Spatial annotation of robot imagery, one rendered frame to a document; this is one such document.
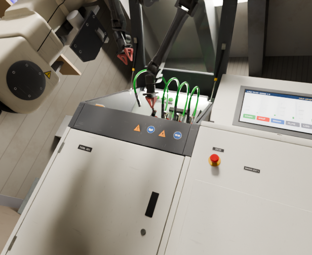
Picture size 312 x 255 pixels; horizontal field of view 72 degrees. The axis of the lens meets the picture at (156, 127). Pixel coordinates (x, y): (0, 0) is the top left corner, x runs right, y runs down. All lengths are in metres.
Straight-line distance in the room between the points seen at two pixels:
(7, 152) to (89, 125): 2.17
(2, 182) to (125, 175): 2.50
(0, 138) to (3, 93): 2.57
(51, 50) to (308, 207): 1.00
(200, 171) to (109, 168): 0.42
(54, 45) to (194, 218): 0.78
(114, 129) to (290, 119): 0.97
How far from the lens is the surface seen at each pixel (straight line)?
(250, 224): 0.94
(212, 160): 0.93
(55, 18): 0.81
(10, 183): 3.43
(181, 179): 0.96
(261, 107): 1.44
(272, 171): 0.99
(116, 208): 1.01
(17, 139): 3.31
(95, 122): 1.20
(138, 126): 1.09
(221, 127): 1.03
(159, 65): 1.29
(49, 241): 1.16
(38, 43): 0.71
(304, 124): 1.42
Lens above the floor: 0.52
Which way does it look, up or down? 21 degrees up
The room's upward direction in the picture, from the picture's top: 20 degrees clockwise
